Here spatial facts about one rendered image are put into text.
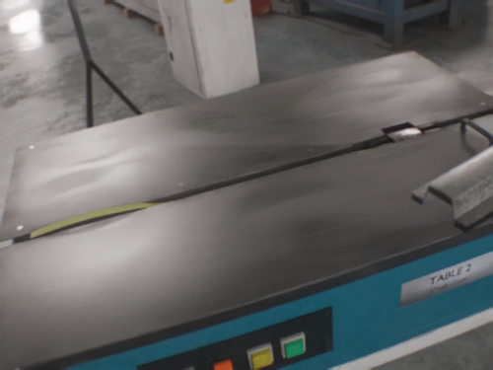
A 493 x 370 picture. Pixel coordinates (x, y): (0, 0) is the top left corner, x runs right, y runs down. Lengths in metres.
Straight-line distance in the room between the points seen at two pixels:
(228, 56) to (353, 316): 2.23
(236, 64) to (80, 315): 2.31
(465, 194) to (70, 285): 0.48
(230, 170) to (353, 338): 0.32
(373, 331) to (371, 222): 0.15
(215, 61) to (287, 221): 2.12
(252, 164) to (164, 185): 0.15
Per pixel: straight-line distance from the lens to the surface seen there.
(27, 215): 0.85
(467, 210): 0.46
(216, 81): 2.79
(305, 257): 0.63
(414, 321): 0.76
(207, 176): 0.80
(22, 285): 0.72
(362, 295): 0.66
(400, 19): 3.34
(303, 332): 0.66
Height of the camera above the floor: 1.17
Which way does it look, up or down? 34 degrees down
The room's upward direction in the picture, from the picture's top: 9 degrees counter-clockwise
